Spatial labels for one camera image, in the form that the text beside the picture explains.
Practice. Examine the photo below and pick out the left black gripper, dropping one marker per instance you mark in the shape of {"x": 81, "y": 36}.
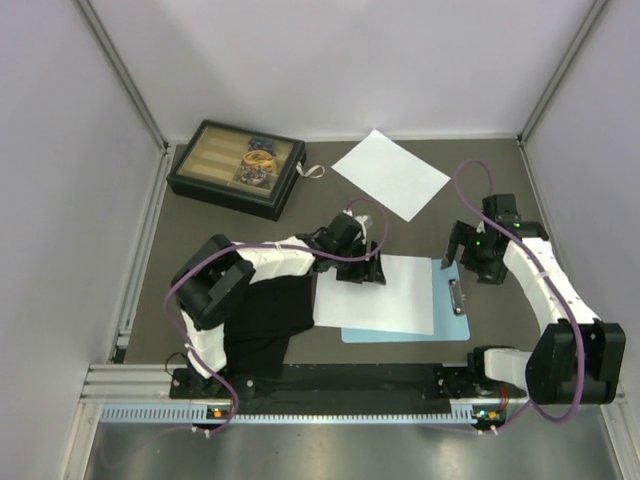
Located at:
{"x": 366, "y": 271}

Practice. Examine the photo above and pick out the light blue clipboard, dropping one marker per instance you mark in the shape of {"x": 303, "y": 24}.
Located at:
{"x": 449, "y": 325}

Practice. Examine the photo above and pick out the aluminium front frame rail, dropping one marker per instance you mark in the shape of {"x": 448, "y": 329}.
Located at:
{"x": 131, "y": 382}

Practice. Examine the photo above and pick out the white paper sheet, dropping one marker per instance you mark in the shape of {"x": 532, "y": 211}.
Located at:
{"x": 404, "y": 304}
{"x": 391, "y": 175}

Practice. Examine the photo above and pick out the yellow rubber bands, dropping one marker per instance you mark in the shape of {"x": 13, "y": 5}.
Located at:
{"x": 261, "y": 159}

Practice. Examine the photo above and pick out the blue black small items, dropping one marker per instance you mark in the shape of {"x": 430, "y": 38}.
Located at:
{"x": 261, "y": 144}

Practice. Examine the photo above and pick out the grey slotted cable duct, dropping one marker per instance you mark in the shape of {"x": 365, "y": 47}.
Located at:
{"x": 208, "y": 415}

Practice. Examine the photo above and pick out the aluminium corner post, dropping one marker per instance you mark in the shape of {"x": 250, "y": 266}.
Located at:
{"x": 586, "y": 28}
{"x": 123, "y": 76}

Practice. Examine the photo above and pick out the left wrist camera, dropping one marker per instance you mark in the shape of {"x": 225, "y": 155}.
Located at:
{"x": 366, "y": 223}

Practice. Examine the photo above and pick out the white ribbon tab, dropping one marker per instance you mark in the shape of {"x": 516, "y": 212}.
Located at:
{"x": 314, "y": 172}

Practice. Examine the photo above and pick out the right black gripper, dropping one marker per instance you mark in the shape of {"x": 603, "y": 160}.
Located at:
{"x": 489, "y": 273}

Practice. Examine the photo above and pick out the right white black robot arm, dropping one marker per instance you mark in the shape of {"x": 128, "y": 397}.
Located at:
{"x": 578, "y": 357}

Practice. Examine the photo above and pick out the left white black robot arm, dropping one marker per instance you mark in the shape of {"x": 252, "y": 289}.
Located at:
{"x": 210, "y": 287}

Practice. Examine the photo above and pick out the black compartment display box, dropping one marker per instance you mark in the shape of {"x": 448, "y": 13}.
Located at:
{"x": 211, "y": 170}

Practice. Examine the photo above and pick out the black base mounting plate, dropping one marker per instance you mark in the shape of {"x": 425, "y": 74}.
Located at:
{"x": 425, "y": 381}

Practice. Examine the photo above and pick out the left aluminium corner post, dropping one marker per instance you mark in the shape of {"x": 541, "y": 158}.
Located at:
{"x": 123, "y": 76}

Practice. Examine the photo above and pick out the black cloth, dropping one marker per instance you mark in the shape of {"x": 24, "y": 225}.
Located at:
{"x": 257, "y": 336}

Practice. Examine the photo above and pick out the right aluminium corner post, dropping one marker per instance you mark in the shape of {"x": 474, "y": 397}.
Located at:
{"x": 586, "y": 28}

